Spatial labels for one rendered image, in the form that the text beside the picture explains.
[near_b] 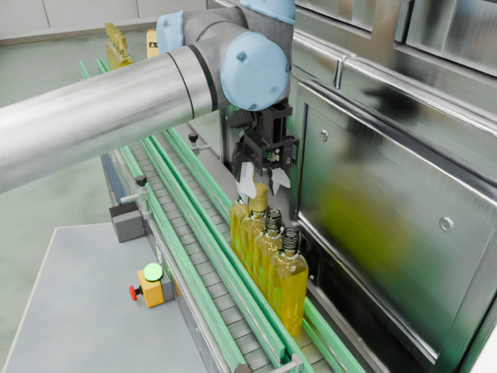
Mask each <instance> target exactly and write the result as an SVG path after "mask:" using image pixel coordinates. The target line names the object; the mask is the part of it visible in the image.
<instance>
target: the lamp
mask: <svg viewBox="0 0 497 373"><path fill-rule="evenodd" d="M144 277H145V280H146V281H148V282H150V283H154V282H157V281H159V280H160V279H161V278H162V277H163V272H162V270H161V267H160V266H159V265H158V264H156V263H151V264H149V265H148V266H146V268H145V269H144Z"/></svg>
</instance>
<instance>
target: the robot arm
mask: <svg viewBox="0 0 497 373"><path fill-rule="evenodd" d="M240 4H241V5H238V6H233V7H224V8H217V9H209V10H195V11H187V12H185V11H184V10H181V11H180V12H179V13H172V14H166V15H163V16H161V17H160V18H159V19H158V23H157V28H156V34H157V42H158V49H159V53H160V55H157V56H153V57H151V58H147V59H144V60H142V61H138V62H136V63H134V64H130V65H127V66H125V67H121V68H118V69H116V70H112V71H109V72H107V73H103V74H100V75H97V76H94V77H92V78H88V79H86V80H83V81H79V82H77V83H74V84H71V85H68V86H65V87H62V88H59V89H57V90H53V91H50V92H48V93H44V94H41V95H38V96H36V97H33V98H29V99H27V100H24V101H20V102H18V103H15V104H11V105H9V106H6V107H2V108H0V194H3V193H5V192H8V191H10V190H13V189H16V188H18V187H21V186H24V185H26V184H29V183H31V182H34V181H37V180H39V179H41V178H44V177H47V176H48V175H52V174H54V173H57V172H60V171H62V170H64V169H67V168H70V167H73V166H75V165H77V164H80V163H83V162H85V161H88V160H90V159H93V158H96V157H98V156H100V155H103V154H106V153H108V152H111V151H113V150H115V149H119V148H121V147H124V146H126V145H128V144H132V143H134V142H136V141H139V140H141V139H144V138H147V137H149V136H151V135H154V134H157V133H159V132H163V131H164V130H168V129H170V128H173V127H176V126H177V125H180V124H183V123H186V122H187V121H191V120H193V119H196V118H199V117H201V116H203V115H206V114H209V113H211V112H214V111H216V110H220V109H222V108H224V107H227V106H230V105H232V104H233V105H235V106H236V107H239V109H237V110H235V111H233V112H231V114H230V115H227V116H226V117H227V120H228V123H229V128H230V129H231V128H235V127H236V129H239V128H242V132H241V133H240V134H239V135H238V137H239V141H238V143H235V148H234V152H233V154H232V157H231V166H232V169H233V173H234V178H235V181H236V184H237V188H238V191H239V193H240V197H241V198H242V199H243V201H244V202H245V204H247V203H248V202H249V197H251V198H256V194H257V190H256V187H255V185H254V181H253V176H254V171H255V172H256V173H257V174H258V175H259V176H260V177H262V176H263V171H266V170H267V169H268V177H269V183H268V185H269V187H270V190H271V193H272V195H276V194H277V191H278V189H279V187H280V184H282V185H283V186H285V187H287V188H290V186H291V182H290V180H289V179H288V176H287V175H286V174H285V172H284V170H285V169H290V168H291V165H292V164H293V165H294V166H296V167H297V165H298V155H299V146H300V139H299V138H298V137H297V136H295V135H294V134H293V133H292V132H290V131H289V130H287V129H286V125H287V116H290V115H292V112H293V107H292V106H291V105H290V104H288V97H289V94H290V89H291V74H292V72H291V65H292V54H293V42H294V25H295V24H296V22H295V4H294V0H240ZM241 108H242V109H241ZM293 145H295V146H296V147H297V148H296V158H295V157H293V156H292V154H293ZM249 158H250V159H251V161H252V162H253V163H254V165H253V163H252V162H250V161H249Z"/></svg>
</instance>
